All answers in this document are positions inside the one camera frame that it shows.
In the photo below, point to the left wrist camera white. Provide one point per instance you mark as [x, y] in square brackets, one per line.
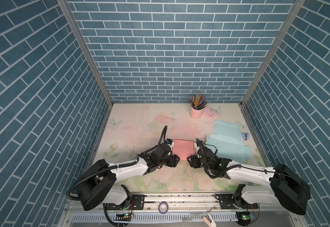
[170, 143]

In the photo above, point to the light blue flat paper box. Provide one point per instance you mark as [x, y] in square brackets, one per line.
[226, 142]

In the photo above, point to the pink pencil case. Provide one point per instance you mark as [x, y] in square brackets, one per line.
[209, 113]

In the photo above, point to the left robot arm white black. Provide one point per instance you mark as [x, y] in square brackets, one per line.
[97, 184]

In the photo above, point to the pink paper box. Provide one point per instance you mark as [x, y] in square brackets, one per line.
[183, 149]

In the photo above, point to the white tool on rail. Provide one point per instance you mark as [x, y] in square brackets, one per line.
[206, 217]

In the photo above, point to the small blue clip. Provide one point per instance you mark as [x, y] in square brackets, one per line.
[245, 136]

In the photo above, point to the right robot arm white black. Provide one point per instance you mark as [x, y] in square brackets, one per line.
[271, 185]

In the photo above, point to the pink metal pencil cup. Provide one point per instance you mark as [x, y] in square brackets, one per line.
[195, 114]

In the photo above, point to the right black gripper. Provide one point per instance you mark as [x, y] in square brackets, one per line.
[193, 160]

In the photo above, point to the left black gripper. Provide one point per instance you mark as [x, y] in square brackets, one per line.
[174, 161]

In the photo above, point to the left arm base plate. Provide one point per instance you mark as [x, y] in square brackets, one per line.
[136, 202]

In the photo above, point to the coloured pencils bundle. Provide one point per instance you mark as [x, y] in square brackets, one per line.
[198, 102]

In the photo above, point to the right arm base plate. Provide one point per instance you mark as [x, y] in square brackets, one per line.
[227, 201]

